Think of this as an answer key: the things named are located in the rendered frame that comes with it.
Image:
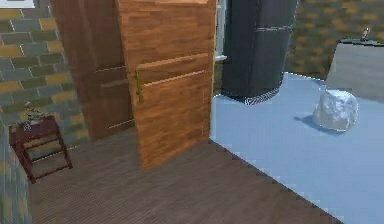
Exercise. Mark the brown wooden room door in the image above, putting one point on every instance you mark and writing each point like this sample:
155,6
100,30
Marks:
173,100

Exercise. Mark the black fridge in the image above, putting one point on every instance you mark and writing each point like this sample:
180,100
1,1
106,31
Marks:
258,50

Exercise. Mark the white crumpled bin bag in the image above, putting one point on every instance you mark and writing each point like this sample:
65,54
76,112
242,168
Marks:
336,109

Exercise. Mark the dark red side table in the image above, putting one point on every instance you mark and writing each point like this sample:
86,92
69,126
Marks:
35,133

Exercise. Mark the small grey statuette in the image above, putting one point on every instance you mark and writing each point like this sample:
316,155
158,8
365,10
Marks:
33,114

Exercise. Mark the grey kitchen counter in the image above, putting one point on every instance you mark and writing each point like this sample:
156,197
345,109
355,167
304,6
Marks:
358,68

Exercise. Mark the grey sink tap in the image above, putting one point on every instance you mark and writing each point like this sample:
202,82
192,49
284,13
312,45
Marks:
365,34

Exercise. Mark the white framed window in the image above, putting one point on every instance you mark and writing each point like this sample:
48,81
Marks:
16,3

